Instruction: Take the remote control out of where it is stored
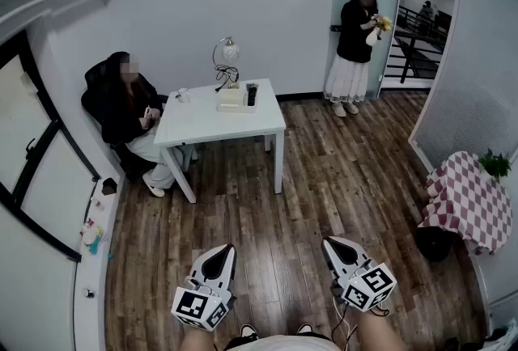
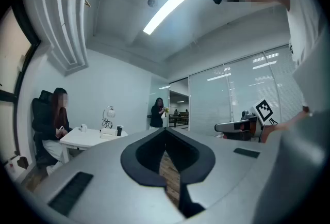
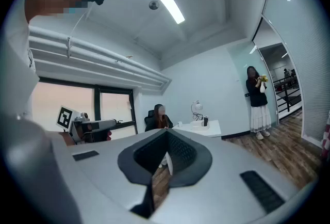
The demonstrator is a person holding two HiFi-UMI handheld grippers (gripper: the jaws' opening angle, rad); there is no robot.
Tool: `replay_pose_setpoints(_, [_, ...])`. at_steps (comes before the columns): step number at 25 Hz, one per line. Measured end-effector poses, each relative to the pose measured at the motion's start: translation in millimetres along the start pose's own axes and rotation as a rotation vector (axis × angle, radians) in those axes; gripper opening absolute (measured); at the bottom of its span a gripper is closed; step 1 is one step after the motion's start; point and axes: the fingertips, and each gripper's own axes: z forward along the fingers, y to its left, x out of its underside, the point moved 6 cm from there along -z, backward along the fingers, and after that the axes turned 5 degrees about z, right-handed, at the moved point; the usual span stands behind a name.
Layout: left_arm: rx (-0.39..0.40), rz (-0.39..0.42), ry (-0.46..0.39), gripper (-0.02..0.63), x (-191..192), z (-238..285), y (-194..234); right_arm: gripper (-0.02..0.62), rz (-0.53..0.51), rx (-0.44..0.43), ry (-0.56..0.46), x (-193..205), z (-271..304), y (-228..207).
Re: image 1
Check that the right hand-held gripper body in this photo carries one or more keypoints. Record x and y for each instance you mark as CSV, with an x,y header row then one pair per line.
x,y
368,288

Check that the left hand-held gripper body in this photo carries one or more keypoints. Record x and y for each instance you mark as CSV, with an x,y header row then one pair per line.
x,y
194,307

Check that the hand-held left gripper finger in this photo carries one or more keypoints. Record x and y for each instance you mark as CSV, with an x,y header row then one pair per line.
x,y
230,272
196,270

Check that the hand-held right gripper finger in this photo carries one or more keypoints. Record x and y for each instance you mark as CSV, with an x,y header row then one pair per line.
x,y
328,260
362,258

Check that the white organizer tray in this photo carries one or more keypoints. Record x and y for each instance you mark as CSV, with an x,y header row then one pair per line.
x,y
232,106

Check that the black remote control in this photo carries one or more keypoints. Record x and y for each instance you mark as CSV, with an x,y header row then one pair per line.
x,y
251,96

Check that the person's left forearm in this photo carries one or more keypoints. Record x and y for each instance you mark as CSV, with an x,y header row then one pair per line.
x,y
196,341

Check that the person's right forearm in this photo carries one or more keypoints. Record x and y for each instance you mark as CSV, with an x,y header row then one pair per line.
x,y
378,333

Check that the small dark box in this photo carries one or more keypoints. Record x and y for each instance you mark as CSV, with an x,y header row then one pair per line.
x,y
109,187

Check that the person's left shoe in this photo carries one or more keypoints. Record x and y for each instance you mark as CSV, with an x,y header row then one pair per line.
x,y
248,331

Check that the person's shoe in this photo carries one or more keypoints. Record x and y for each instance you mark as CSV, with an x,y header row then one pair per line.
x,y
248,331
304,328

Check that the person's right shoe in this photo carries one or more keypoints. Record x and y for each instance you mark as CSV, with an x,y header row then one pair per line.
x,y
304,328

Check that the black round bin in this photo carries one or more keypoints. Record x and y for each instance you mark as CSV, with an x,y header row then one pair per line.
x,y
435,244

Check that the person's white shirt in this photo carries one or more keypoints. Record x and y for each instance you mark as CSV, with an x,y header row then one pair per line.
x,y
283,344

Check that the small black bottle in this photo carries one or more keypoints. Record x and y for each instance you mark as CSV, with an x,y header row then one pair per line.
x,y
88,293

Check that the pile of colourful items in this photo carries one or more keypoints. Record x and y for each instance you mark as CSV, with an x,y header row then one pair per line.
x,y
93,238

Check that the checkered tablecloth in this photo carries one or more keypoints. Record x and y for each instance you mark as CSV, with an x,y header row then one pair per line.
x,y
465,200

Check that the small white bottle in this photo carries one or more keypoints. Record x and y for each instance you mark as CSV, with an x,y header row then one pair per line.
x,y
98,204

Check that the white bag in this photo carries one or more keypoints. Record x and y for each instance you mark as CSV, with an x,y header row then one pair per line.
x,y
503,335

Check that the white table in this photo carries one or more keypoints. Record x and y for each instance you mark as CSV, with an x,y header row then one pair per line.
x,y
202,119

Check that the green potted plant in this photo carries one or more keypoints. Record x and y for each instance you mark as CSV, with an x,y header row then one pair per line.
x,y
495,165

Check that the white mug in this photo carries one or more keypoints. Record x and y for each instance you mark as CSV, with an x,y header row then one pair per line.
x,y
183,95

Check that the black framed window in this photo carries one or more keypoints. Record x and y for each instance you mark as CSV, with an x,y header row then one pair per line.
x,y
40,163

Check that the black office chair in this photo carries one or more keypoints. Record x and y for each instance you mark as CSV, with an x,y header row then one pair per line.
x,y
92,98

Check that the black railing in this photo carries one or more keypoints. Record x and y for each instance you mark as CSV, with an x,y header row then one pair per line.
x,y
417,54

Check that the glass partition with blinds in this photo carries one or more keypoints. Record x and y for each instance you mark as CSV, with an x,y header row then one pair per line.
x,y
473,78

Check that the white globe table lamp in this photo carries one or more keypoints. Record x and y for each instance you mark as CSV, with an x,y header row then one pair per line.
x,y
230,53

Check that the white vase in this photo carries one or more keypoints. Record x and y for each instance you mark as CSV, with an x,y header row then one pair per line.
x,y
372,38

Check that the yellow flowers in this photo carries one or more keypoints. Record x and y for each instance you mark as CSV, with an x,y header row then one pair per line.
x,y
384,24

